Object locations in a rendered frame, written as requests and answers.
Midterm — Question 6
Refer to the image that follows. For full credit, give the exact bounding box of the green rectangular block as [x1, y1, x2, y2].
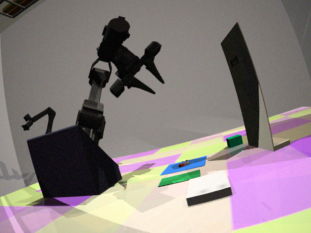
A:
[226, 134, 243, 148]

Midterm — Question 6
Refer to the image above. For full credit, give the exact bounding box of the green flat bar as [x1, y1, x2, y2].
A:
[158, 169, 200, 187]

